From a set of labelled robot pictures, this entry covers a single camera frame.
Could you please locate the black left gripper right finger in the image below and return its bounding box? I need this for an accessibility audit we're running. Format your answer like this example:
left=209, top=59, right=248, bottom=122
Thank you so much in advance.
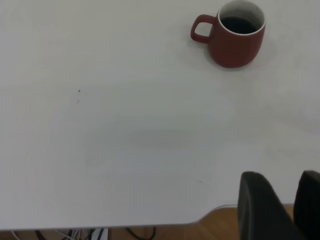
left=293, top=170, right=320, bottom=240

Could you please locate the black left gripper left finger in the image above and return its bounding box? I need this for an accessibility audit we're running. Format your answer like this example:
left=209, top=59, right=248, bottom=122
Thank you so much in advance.
left=237, top=171, right=309, bottom=240

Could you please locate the red ceramic mug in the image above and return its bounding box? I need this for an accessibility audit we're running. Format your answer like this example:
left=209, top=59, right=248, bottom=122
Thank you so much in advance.
left=190, top=0, right=267, bottom=69

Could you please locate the dark coffee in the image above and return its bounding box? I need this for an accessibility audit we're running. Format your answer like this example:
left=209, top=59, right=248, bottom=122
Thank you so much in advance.
left=221, top=16, right=258, bottom=35

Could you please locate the black looped cable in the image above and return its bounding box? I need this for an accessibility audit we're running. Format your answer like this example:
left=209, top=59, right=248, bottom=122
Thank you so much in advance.
left=124, top=226, right=157, bottom=240

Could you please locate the white cable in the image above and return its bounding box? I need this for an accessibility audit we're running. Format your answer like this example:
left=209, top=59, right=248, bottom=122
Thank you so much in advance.
left=9, top=228, right=85, bottom=240

